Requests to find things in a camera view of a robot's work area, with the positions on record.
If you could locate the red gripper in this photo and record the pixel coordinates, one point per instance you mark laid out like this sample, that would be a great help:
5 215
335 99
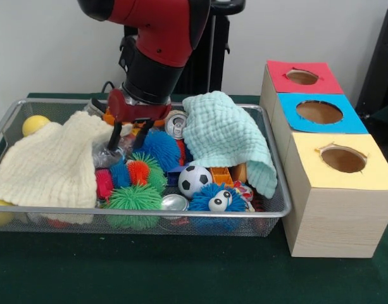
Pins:
136 111

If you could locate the cream muslin cloth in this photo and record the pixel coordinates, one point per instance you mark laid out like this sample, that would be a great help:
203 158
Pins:
48 164

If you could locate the mint muslin cloth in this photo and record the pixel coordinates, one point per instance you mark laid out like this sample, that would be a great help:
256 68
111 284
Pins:
225 142

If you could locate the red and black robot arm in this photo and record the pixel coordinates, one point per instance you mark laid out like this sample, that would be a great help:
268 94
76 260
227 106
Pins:
152 73

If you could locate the wooden box with three holes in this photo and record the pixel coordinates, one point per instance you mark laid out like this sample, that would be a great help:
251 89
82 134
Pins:
339 221

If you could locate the long orange toy block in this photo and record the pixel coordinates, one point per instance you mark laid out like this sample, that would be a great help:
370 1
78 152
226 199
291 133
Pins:
107 117

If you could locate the clear plastic packet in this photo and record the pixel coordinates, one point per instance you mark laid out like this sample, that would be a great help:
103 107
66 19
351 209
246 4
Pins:
102 156

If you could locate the blue spiky rubber ball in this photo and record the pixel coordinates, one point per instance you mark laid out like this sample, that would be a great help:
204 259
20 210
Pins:
162 149

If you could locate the multicoloured spiky caterpillar toy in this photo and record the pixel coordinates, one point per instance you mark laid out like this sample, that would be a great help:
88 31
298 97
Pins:
138 171

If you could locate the green spiky rubber ball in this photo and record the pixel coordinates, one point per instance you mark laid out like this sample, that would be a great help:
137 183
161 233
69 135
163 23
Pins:
133 199

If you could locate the black and white soccer ball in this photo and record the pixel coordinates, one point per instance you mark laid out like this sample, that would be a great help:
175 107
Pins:
193 182

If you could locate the small yellow ball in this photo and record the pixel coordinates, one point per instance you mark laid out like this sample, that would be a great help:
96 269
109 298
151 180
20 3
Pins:
33 125

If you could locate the blue spiky ball with eyes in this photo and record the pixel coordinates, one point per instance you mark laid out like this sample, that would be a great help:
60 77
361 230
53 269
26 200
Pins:
201 202

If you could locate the dark green tablecloth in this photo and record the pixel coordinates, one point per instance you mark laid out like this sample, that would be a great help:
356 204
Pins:
181 272

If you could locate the black equipment case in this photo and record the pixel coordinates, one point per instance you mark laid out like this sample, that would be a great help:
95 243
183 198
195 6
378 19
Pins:
380 79

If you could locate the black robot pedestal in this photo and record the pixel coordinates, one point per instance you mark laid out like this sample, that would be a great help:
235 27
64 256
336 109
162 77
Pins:
219 63

